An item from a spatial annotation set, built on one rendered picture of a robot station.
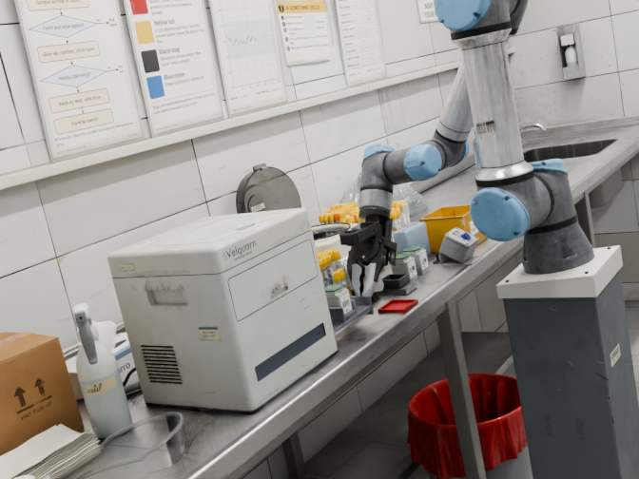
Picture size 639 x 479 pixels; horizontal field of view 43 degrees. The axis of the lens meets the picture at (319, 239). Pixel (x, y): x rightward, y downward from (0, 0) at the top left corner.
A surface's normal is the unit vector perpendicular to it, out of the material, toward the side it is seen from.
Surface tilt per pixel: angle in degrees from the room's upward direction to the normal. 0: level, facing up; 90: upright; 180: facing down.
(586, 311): 90
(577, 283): 90
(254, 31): 93
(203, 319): 90
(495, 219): 98
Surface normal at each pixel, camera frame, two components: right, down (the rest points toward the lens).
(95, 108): 0.82, 0.00
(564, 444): -0.54, 0.28
